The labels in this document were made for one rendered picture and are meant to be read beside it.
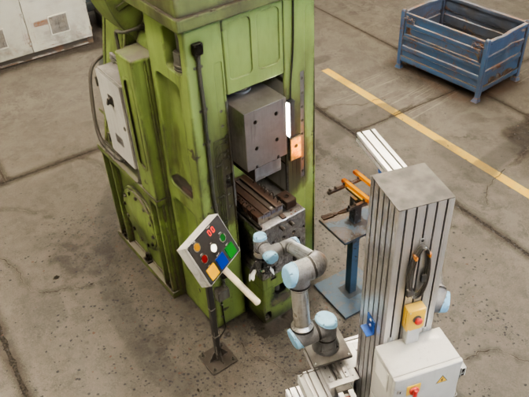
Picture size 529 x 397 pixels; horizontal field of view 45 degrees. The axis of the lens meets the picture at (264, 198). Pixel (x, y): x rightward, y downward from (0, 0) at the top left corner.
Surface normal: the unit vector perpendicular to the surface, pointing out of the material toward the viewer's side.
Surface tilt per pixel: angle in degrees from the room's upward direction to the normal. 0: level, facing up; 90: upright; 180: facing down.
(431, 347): 0
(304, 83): 90
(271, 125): 90
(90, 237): 0
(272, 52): 90
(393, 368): 0
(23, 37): 90
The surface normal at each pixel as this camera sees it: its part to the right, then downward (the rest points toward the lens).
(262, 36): 0.60, 0.48
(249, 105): -0.04, -0.78
